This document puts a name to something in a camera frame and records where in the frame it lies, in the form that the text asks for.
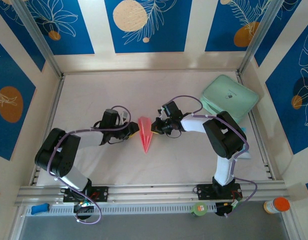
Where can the pink paper sheet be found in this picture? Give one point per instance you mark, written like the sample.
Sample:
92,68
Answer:
144,130

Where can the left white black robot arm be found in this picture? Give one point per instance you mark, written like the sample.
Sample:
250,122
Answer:
73,178

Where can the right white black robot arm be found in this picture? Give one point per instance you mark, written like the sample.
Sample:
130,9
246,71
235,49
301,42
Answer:
224,172

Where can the mint green zipper pouch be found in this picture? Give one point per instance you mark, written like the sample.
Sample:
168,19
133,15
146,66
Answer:
231,92

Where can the long blue white packet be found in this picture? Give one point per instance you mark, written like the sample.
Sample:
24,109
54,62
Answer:
246,155

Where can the green tape roll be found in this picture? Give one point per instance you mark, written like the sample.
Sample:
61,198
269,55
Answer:
198,209

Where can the grey metal panel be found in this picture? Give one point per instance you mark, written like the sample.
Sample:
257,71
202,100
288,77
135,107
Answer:
153,227

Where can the blue bone-shaped sponge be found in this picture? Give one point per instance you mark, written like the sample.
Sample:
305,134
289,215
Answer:
39,209

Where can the orange-capped bottle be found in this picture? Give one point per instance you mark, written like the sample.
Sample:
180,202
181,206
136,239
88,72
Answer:
279,205

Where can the wide aluminium mounting rail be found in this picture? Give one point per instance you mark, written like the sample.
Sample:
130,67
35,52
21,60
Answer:
153,193

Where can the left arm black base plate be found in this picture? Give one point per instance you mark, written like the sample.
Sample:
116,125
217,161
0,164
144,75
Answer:
101,193

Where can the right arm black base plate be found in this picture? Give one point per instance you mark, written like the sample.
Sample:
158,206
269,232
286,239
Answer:
203,192

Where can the aluminium frame post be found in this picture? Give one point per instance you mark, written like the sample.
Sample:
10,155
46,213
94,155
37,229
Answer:
260,35
36,35

